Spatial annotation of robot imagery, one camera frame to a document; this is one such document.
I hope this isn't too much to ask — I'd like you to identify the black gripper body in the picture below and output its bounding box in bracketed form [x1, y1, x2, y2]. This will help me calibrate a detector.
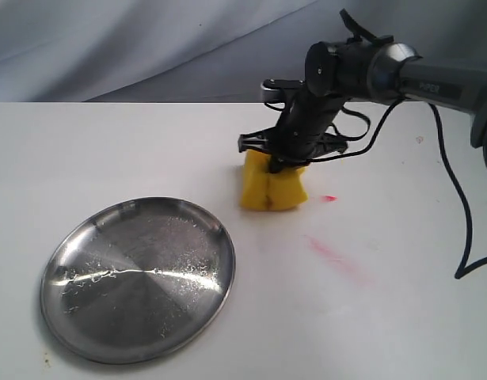
[238, 89, 348, 166]

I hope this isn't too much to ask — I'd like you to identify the yellow sponge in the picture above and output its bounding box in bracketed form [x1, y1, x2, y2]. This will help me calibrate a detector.
[239, 150, 308, 211]

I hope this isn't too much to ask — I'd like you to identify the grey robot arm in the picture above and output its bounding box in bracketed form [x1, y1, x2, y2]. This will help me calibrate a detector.
[238, 39, 487, 173]

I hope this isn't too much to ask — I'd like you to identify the round steel plate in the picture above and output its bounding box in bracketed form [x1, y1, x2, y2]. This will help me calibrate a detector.
[40, 197, 235, 364]

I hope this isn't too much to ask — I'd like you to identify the white backdrop cloth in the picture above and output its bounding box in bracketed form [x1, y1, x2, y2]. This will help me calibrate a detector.
[0, 1, 487, 102]

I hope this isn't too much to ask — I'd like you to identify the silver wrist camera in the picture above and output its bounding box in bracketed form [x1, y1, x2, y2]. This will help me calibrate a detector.
[261, 79, 304, 105]

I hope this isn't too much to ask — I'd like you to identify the black cable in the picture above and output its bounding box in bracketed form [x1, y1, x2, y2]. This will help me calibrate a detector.
[306, 101, 487, 280]

